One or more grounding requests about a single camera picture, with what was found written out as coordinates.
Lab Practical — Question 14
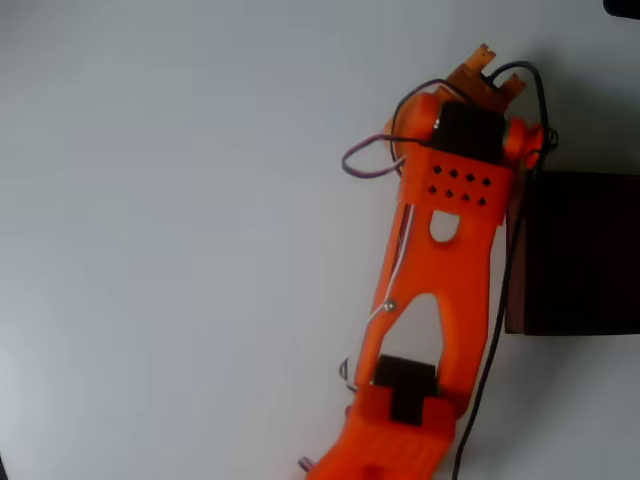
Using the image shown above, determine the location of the thin white wire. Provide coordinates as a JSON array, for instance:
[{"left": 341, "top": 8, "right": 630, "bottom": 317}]
[{"left": 366, "top": 199, "right": 417, "bottom": 334}]

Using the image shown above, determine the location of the purple cable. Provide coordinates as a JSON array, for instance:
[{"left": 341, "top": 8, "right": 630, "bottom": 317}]
[{"left": 341, "top": 77, "right": 454, "bottom": 181}]

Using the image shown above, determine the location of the black cable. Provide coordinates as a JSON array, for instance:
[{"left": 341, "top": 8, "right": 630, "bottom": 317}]
[{"left": 451, "top": 60, "right": 560, "bottom": 480}]

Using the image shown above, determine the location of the black corner object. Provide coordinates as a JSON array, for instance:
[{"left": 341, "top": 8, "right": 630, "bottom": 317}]
[{"left": 602, "top": 0, "right": 640, "bottom": 20}]

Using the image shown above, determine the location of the dark red box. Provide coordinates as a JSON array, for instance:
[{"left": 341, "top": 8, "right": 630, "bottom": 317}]
[{"left": 503, "top": 168, "right": 640, "bottom": 338}]

